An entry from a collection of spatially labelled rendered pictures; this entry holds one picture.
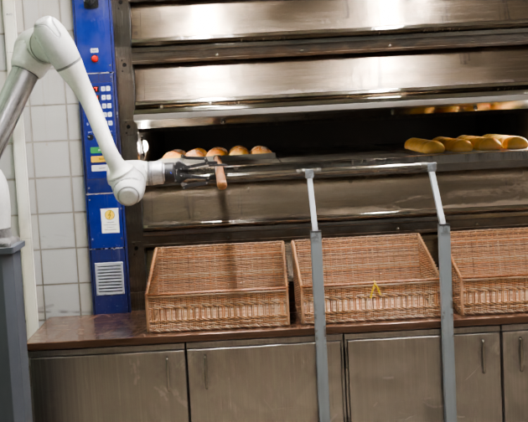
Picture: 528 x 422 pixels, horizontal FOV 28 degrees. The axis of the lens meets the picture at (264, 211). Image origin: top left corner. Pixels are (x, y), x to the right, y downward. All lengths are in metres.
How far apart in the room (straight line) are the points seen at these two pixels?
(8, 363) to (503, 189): 2.21
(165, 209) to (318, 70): 0.88
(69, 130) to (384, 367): 1.65
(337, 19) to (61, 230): 1.47
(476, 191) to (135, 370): 1.64
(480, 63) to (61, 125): 1.80
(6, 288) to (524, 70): 2.34
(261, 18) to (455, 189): 1.10
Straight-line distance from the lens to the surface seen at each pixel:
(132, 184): 3.73
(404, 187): 4.55
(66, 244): 4.57
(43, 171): 4.56
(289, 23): 4.48
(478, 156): 4.59
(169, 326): 4.07
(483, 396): 4.18
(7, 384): 3.69
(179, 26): 4.49
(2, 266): 3.62
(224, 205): 4.49
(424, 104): 4.39
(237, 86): 4.47
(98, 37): 4.49
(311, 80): 4.48
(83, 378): 4.10
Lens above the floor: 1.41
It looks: 6 degrees down
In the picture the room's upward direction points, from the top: 3 degrees counter-clockwise
